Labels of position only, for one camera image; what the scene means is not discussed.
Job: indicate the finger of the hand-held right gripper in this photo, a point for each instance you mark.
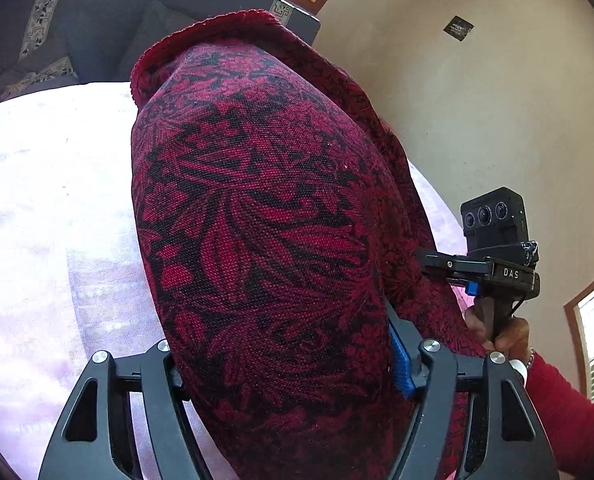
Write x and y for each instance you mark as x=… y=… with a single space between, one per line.
x=452 y=265

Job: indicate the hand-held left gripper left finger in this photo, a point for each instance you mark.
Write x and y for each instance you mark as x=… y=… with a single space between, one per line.
x=147 y=410

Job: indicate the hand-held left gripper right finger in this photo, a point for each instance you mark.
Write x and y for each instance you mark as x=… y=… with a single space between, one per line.
x=402 y=360

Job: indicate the red black floral knit sweater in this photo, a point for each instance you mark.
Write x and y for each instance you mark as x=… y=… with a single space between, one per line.
x=267 y=260

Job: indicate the person's right forearm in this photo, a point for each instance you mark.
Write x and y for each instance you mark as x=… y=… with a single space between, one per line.
x=572 y=410

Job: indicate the person's right hand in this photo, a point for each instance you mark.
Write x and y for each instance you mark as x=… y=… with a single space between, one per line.
x=512 y=332

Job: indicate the plain dark grey cushion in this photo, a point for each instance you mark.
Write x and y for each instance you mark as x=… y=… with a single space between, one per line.
x=142 y=42

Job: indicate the dark grey sofa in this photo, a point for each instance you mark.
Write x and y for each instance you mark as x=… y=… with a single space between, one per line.
x=37 y=35

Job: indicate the black wall sticker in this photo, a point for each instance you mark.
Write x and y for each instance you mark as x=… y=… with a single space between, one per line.
x=459 y=27

